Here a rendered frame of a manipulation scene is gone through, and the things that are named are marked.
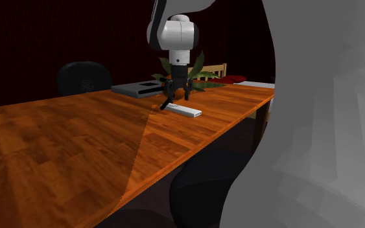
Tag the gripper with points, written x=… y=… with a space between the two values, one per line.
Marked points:
x=179 y=75

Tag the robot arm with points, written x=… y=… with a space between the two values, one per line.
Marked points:
x=311 y=113

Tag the white remote control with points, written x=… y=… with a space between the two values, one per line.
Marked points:
x=185 y=110

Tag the green plant in orange pot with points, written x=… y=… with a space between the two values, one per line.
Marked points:
x=201 y=74

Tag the light wooden chair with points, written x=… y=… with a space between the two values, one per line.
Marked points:
x=215 y=70

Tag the grey flat laptop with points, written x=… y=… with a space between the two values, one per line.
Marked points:
x=131 y=89

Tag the red pillow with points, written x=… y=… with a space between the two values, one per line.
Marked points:
x=231 y=79

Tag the black round-backed chair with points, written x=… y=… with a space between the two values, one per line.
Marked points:
x=201 y=189
x=84 y=79

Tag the wooden table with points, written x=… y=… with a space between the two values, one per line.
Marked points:
x=74 y=142

